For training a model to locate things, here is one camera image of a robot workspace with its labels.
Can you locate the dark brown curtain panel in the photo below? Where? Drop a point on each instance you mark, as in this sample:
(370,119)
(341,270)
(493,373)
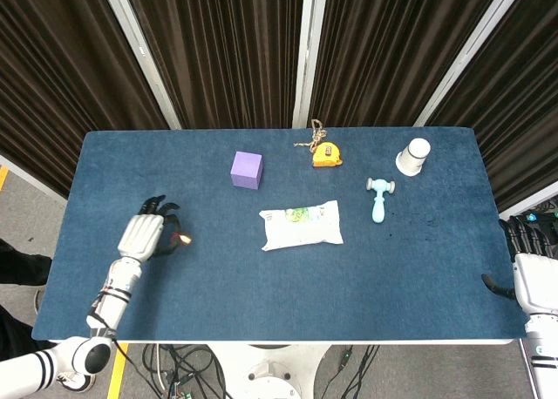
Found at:
(523,111)
(383,50)
(226,50)
(56,68)

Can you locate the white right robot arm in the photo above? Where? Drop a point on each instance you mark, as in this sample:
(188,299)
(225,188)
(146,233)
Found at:
(542,355)

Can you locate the white plastic wipes packet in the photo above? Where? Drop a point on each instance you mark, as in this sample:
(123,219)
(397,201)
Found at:
(301,225)

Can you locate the yellow tape measure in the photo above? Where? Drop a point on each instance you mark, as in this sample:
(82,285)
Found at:
(327,156)

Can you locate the white paper cup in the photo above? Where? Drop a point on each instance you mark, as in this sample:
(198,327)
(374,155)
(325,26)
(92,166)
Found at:
(413,157)

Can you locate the light blue toy hammer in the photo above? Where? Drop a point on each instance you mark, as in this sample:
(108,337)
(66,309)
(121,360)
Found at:
(379,198)

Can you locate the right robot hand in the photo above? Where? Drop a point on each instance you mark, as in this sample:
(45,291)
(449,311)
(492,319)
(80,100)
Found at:
(534,277)

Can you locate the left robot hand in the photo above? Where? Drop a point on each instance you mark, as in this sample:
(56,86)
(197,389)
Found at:
(139,235)

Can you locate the black and white sneaker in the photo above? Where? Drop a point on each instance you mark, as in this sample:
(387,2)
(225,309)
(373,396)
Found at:
(76,380)

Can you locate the white partition base rail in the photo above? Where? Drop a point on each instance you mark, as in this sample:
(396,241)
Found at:
(26,174)
(532,197)

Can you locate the purple foam cube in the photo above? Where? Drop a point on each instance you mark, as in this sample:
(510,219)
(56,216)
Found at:
(246,170)

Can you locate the white partition post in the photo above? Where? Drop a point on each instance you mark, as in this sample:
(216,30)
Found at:
(139,55)
(309,50)
(466,55)

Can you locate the blue table cloth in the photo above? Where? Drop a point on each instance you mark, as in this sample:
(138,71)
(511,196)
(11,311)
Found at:
(279,286)

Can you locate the white pedestal base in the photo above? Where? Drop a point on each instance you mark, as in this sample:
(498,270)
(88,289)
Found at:
(270,373)

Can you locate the black trouser leg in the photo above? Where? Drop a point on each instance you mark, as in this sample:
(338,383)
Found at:
(17,333)
(22,259)

